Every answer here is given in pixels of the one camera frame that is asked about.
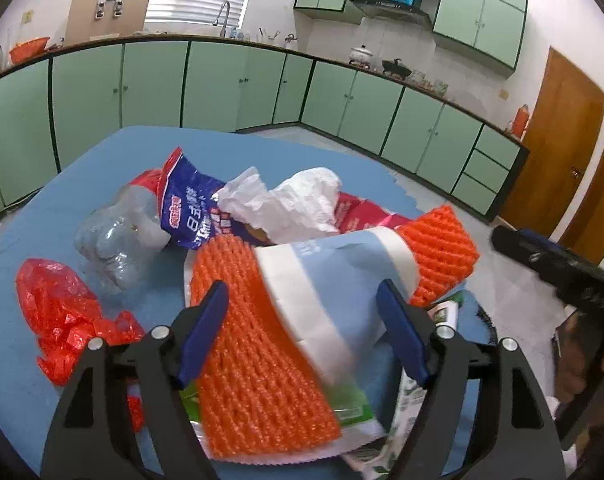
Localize white scale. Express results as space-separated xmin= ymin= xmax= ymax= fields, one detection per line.
xmin=96 ymin=0 xmax=128 ymax=21

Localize white green milk carton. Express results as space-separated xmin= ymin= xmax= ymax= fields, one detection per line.
xmin=342 ymin=297 xmax=465 ymax=478

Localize metal kitchen faucet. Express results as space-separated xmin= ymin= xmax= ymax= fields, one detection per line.
xmin=213 ymin=0 xmax=231 ymax=39

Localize jars on counter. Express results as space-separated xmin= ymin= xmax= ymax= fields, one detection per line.
xmin=411 ymin=71 xmax=451 ymax=97

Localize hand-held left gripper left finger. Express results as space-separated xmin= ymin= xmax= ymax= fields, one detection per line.
xmin=41 ymin=280 xmax=230 ymax=480

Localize range hood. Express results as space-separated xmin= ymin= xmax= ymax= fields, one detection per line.
xmin=350 ymin=0 xmax=433 ymax=29

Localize clear crushed plastic bottle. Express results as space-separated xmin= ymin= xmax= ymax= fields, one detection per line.
xmin=74 ymin=170 xmax=175 ymax=292

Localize orange plastic basin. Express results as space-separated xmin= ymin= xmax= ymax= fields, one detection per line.
xmin=8 ymin=37 xmax=51 ymax=64

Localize person's right hand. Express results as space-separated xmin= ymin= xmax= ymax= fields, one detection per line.
xmin=553 ymin=311 xmax=604 ymax=404

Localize large orange foam net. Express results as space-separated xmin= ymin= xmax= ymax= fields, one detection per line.
xmin=188 ymin=236 xmax=343 ymax=461

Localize red pink snack packet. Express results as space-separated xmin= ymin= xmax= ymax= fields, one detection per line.
xmin=332 ymin=191 xmax=415 ymax=237

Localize green lower kitchen cabinets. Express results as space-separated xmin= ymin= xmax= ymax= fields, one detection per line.
xmin=0 ymin=39 xmax=531 ymax=223

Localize wooden door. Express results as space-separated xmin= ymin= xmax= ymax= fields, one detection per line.
xmin=498 ymin=45 xmax=604 ymax=262

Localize black wok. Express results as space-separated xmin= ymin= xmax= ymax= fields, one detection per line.
xmin=381 ymin=58 xmax=413 ymax=77

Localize green upper kitchen cabinets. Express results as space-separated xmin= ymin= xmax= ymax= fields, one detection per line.
xmin=293 ymin=0 xmax=531 ymax=79

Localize green white flat packet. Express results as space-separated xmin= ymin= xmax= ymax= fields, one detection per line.
xmin=179 ymin=382 xmax=389 ymax=467

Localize blue biscuit bag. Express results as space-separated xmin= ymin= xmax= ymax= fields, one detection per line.
xmin=156 ymin=147 xmax=237 ymax=252

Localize blue foam mat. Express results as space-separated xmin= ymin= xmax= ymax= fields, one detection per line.
xmin=0 ymin=125 xmax=498 ymax=480

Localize red plastic bag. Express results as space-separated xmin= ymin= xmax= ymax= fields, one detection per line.
xmin=15 ymin=258 xmax=147 ymax=433

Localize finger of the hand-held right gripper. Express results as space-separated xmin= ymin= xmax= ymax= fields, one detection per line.
xmin=490 ymin=225 xmax=545 ymax=273

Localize crumpled white tissue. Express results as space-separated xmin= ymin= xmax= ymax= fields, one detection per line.
xmin=217 ymin=166 xmax=343 ymax=247

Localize green kitchen cabinets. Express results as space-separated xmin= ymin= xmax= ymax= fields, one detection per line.
xmin=293 ymin=0 xmax=531 ymax=79
xmin=0 ymin=39 xmax=531 ymax=223

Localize light blue white paper wrapper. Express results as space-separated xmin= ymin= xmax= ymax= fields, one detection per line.
xmin=256 ymin=226 xmax=419 ymax=382

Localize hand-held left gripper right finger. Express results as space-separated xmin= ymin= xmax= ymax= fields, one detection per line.
xmin=376 ymin=279 xmax=568 ymax=480

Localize small orange foam net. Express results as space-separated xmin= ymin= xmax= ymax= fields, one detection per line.
xmin=396 ymin=204 xmax=482 ymax=309

